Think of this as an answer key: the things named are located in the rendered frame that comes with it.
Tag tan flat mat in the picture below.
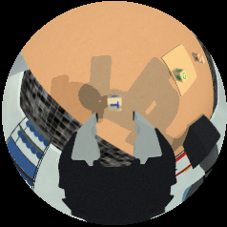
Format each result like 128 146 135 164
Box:
161 44 197 96

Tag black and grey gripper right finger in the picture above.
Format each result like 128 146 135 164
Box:
133 111 177 186

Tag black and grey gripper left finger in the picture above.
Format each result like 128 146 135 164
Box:
58 113 100 189

